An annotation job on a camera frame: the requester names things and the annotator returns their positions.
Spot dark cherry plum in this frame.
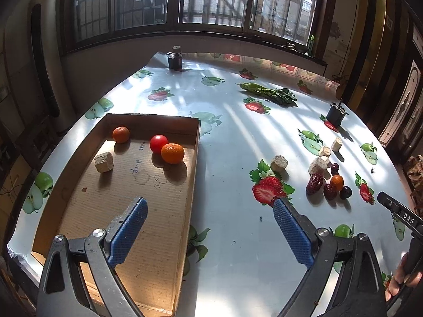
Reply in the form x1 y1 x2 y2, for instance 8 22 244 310
339 186 352 200

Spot small red jujube date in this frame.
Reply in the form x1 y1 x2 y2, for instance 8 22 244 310
323 183 338 201

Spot large red jujube date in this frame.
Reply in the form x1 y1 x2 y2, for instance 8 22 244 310
306 173 325 195

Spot small beige sugarcane piece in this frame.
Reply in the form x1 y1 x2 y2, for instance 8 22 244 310
318 146 332 157

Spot square beige wafer block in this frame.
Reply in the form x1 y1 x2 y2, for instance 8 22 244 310
94 152 114 173

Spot hexagonal beige sugarcane piece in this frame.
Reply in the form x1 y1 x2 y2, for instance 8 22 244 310
270 155 288 173

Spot red cherry tomato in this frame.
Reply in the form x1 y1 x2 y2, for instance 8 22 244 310
149 134 168 155

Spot person right hand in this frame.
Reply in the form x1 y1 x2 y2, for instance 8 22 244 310
385 253 422 301

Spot small round dark date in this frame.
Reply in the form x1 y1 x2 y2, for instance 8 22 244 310
330 163 339 176

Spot far beige sugarcane piece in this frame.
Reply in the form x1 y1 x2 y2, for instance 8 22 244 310
331 137 343 152

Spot black cup with utensil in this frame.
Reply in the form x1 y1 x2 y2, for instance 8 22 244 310
326 100 348 128

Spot cardboard box tray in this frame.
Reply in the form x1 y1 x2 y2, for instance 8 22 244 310
32 114 200 316

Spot fruit print tablecloth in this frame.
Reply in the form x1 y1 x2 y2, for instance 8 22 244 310
7 54 411 316

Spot green leafy vegetables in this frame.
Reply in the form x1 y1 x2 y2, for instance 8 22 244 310
238 82 297 107

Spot green bottle on sill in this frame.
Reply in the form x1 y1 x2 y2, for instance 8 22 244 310
307 35 314 56

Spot dark glass jar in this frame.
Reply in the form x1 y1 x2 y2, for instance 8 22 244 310
167 45 183 71

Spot white standing air conditioner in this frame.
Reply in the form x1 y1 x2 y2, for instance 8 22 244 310
29 0 76 133

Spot window with metal bars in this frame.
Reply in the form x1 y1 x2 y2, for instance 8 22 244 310
60 0 325 53

